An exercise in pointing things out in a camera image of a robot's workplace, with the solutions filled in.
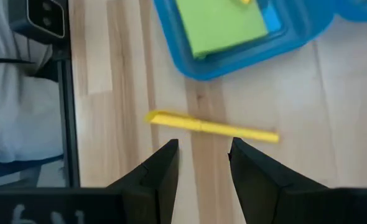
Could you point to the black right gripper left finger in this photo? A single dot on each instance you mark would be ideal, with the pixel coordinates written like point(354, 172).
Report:
point(158, 186)

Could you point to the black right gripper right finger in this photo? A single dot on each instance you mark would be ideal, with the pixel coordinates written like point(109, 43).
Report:
point(255, 186)

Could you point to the yellow highlighter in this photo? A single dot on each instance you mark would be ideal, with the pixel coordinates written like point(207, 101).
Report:
point(208, 127)

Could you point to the blue plastic pencil case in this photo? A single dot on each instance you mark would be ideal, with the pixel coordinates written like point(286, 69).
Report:
point(185, 60)

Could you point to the green sticky note pad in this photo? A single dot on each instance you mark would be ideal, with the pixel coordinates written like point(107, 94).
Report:
point(221, 25)

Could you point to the black table edge rail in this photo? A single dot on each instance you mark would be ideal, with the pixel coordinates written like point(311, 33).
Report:
point(69, 124)

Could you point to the black table level camera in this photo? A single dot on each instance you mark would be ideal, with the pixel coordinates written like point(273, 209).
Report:
point(43, 18)

